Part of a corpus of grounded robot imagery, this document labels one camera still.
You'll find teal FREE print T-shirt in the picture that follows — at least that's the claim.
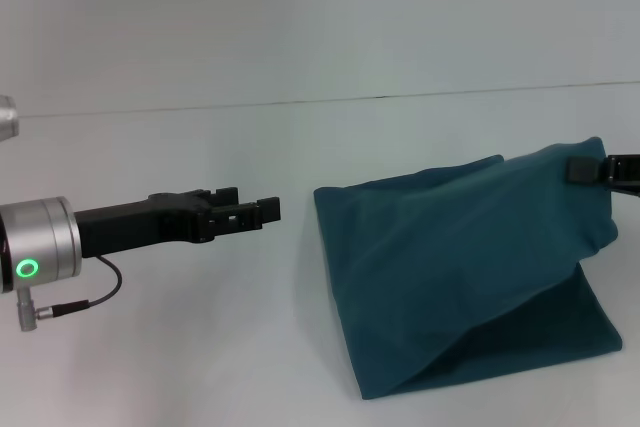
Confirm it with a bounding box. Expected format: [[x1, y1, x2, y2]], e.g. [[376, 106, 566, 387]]
[[313, 135, 624, 389]]

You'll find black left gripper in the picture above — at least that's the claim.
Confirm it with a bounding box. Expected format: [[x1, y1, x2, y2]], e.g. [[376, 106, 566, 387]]
[[73, 185, 282, 259]]

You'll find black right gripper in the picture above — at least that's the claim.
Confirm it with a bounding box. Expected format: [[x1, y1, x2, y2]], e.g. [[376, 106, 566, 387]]
[[566, 152, 640, 198]]

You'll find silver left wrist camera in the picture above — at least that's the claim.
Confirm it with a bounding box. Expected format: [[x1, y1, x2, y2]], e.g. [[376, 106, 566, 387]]
[[0, 94, 22, 143]]

